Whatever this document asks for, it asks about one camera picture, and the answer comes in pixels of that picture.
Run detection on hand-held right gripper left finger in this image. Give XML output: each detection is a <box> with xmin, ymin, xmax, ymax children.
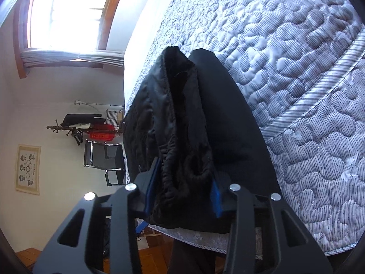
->
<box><xmin>33</xmin><ymin>157</ymin><xmax>161</xmax><ymax>274</ymax></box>

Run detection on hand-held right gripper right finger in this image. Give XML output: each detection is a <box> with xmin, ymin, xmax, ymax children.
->
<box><xmin>209</xmin><ymin>178</ymin><xmax>334</xmax><ymax>274</ymax></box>

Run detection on black quilted pants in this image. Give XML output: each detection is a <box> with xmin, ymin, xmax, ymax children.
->
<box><xmin>123</xmin><ymin>46</ymin><xmax>281</xmax><ymax>233</ymax></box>

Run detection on person's dark clothed legs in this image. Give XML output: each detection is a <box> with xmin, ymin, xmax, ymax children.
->
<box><xmin>168</xmin><ymin>232</ymin><xmax>230</xmax><ymax>274</ymax></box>

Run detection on red hanging garment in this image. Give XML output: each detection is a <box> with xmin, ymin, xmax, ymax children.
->
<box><xmin>85</xmin><ymin>123</ymin><xmax>118</xmax><ymax>142</ymax></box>

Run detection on black hanging garment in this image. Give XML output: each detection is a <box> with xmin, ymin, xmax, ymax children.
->
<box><xmin>61</xmin><ymin>113</ymin><xmax>102</xmax><ymax>128</ymax></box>

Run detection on wooden coat rack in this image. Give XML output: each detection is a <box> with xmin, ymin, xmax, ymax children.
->
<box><xmin>46</xmin><ymin>113</ymin><xmax>126</xmax><ymax>147</ymax></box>

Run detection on white bed sheet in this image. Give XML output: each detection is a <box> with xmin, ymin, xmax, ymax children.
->
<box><xmin>124</xmin><ymin>0</ymin><xmax>183</xmax><ymax>101</ymax></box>

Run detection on quilted white mattress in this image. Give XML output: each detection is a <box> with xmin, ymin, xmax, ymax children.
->
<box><xmin>124</xmin><ymin>0</ymin><xmax>365</xmax><ymax>257</ymax></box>

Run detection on wooden framed window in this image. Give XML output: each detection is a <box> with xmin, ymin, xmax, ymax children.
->
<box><xmin>13</xmin><ymin>0</ymin><xmax>131</xmax><ymax>79</ymax></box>

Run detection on light wooden frame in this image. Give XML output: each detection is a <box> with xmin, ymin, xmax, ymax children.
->
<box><xmin>136</xmin><ymin>228</ymin><xmax>173</xmax><ymax>247</ymax></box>

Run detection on black chrome frame chair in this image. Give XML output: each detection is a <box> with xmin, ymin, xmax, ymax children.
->
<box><xmin>83</xmin><ymin>139</ymin><xmax>126</xmax><ymax>188</ymax></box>

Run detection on framed wall poster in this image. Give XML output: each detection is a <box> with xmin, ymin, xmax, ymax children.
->
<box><xmin>15</xmin><ymin>144</ymin><xmax>42</xmax><ymax>196</ymax></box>

